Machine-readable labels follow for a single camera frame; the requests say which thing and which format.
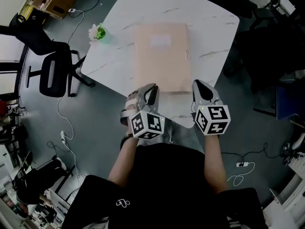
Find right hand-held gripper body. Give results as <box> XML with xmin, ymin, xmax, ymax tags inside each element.
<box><xmin>191</xmin><ymin>99</ymin><xmax>231</xmax><ymax>136</ymax></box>

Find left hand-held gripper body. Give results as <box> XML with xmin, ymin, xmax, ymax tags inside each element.
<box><xmin>120</xmin><ymin>89</ymin><xmax>165</xmax><ymax>140</ymax></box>

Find person's left forearm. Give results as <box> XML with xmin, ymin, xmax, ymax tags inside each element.
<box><xmin>108</xmin><ymin>135</ymin><xmax>140</xmax><ymax>188</ymax></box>

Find person's right forearm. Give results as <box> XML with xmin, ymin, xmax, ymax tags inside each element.
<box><xmin>203</xmin><ymin>135</ymin><xmax>228</xmax><ymax>195</ymax></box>

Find black wristband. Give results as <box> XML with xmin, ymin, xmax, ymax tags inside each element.
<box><xmin>120</xmin><ymin>134</ymin><xmax>133</xmax><ymax>150</ymax></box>

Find person's grey trousers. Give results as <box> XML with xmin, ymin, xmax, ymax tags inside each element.
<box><xmin>162</xmin><ymin>117</ymin><xmax>205</xmax><ymax>155</ymax></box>

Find black mesh office chair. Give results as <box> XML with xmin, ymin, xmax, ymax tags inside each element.
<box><xmin>224</xmin><ymin>27</ymin><xmax>305</xmax><ymax>93</ymax></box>

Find person's black shirt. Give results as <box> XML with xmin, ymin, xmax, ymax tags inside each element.
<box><xmin>61</xmin><ymin>143</ymin><xmax>270</xmax><ymax>229</ymax></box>

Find white flowers in green cup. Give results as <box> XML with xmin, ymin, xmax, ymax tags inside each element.
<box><xmin>88</xmin><ymin>22</ymin><xmax>112</xmax><ymax>45</ymax></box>

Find blue chair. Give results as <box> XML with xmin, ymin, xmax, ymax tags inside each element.
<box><xmin>276</xmin><ymin>86</ymin><xmax>305</xmax><ymax>121</ymax></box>

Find cardboard box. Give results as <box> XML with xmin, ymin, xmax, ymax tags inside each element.
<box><xmin>30</xmin><ymin>0</ymin><xmax>78</xmax><ymax>20</ymax></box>

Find black floor cable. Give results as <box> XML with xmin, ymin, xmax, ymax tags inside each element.
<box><xmin>221</xmin><ymin>142</ymin><xmax>286</xmax><ymax>159</ymax></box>

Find looped white cable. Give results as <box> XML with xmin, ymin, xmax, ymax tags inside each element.
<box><xmin>226</xmin><ymin>162</ymin><xmax>255</xmax><ymax>187</ymax></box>

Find thin white cable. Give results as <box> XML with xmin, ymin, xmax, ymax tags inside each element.
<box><xmin>63</xmin><ymin>141</ymin><xmax>86</xmax><ymax>183</ymax></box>

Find white power strip cable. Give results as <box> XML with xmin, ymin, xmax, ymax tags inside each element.
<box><xmin>57</xmin><ymin>96</ymin><xmax>74</xmax><ymax>140</ymax></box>

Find black cable with adapter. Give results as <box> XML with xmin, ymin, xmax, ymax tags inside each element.
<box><xmin>47</xmin><ymin>141</ymin><xmax>72</xmax><ymax>153</ymax></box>

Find white desk with black frame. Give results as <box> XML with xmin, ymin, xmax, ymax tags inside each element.
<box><xmin>270</xmin><ymin>0</ymin><xmax>296</xmax><ymax>16</ymax></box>

